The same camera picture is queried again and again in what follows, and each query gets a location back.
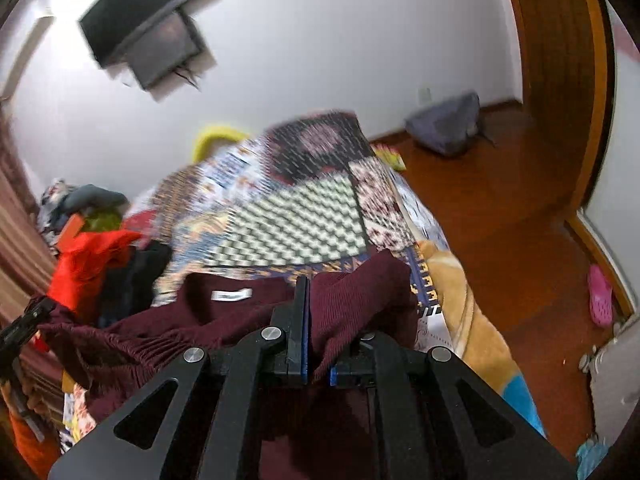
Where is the red garment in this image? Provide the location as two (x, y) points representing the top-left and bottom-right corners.
(47, 230), (144, 312)

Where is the striped brown curtain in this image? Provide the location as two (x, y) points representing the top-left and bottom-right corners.
(0, 110), (57, 323)

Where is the wall television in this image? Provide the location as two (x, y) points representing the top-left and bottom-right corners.
(77, 0), (222, 92)

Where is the black garment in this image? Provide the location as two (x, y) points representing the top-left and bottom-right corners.
(97, 242), (174, 329)

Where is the tan fleece blanket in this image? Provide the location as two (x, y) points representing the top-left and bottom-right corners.
(417, 240), (547, 437)

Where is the wooden door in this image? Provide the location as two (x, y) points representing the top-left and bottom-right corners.
(499, 0), (617, 213)

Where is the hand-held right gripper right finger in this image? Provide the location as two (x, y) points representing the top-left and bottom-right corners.
(327, 330), (579, 480)

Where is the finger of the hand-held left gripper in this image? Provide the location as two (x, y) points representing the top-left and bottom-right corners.
(0, 297), (57, 358)

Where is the yellow plush item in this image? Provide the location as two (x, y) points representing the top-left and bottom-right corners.
(192, 122), (252, 164)

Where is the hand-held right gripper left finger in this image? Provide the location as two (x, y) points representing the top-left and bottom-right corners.
(47, 275), (312, 480)

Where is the white appliance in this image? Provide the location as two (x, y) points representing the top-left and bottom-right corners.
(579, 316), (640, 447)

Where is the red floral bedsheet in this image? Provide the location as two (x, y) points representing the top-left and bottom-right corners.
(59, 382), (98, 453)

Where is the grey-blue garment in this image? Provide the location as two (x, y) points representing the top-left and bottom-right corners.
(61, 184), (129, 217)

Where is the maroon knit sweater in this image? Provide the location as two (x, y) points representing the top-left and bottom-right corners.
(37, 249), (419, 480)

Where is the grey bag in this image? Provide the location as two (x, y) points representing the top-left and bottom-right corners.
(404, 91), (497, 157)

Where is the patchwork quilt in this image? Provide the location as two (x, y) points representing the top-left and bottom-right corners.
(122, 110), (451, 351)

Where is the pink shoe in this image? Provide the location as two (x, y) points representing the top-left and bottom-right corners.
(587, 265), (615, 329)

